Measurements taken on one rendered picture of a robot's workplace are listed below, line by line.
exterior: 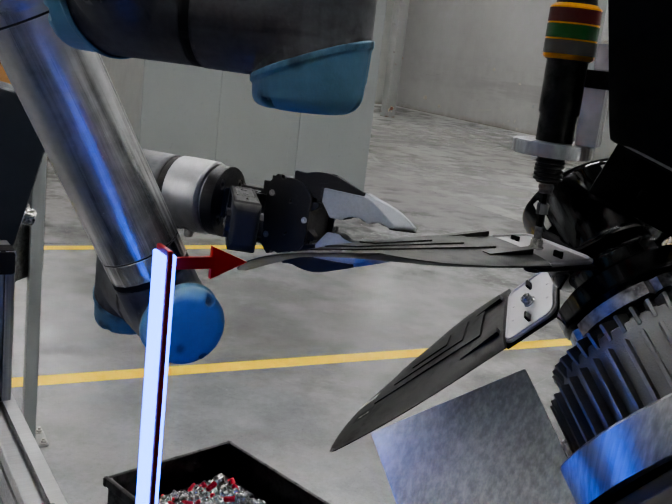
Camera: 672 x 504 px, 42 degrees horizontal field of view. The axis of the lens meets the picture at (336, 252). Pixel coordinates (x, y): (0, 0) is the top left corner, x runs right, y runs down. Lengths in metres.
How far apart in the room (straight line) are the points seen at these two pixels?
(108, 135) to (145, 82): 6.01
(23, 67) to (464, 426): 0.47
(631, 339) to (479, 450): 0.16
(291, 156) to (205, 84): 0.94
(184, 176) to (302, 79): 0.35
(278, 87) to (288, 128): 6.64
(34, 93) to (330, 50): 0.29
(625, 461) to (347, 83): 0.35
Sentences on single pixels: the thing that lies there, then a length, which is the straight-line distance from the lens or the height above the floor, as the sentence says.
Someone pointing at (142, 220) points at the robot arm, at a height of 1.17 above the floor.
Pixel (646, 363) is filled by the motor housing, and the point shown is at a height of 1.13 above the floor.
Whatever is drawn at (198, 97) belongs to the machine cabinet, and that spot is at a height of 0.85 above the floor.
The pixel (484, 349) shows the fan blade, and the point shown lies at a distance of 0.89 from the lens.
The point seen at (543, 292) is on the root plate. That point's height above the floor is 1.13.
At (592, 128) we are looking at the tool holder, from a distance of 0.77.
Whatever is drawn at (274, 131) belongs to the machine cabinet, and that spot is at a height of 0.63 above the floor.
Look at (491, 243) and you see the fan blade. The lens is 0.77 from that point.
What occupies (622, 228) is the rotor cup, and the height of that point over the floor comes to 1.21.
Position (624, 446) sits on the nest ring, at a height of 1.07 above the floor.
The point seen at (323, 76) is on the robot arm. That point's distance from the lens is 0.55.
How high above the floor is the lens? 1.34
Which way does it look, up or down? 13 degrees down
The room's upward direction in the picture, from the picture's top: 7 degrees clockwise
